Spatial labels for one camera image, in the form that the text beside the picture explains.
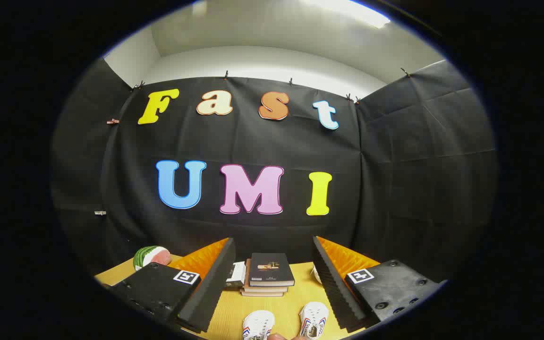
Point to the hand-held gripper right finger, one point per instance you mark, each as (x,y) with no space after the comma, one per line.
(335,293)

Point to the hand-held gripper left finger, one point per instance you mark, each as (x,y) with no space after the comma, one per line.
(213,293)

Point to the white canvas shoe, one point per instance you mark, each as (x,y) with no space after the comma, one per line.
(259,323)
(313,318)

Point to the white plush toy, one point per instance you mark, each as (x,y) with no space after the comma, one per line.
(316,275)

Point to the white portrait cover book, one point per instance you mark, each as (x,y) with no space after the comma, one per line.
(237,273)

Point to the black hardcover book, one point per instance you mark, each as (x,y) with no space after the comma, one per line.
(269,269)

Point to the watermelon slice plush toy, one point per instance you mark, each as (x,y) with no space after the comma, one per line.
(147,256)

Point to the black backdrop cloth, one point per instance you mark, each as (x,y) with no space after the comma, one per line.
(253,141)

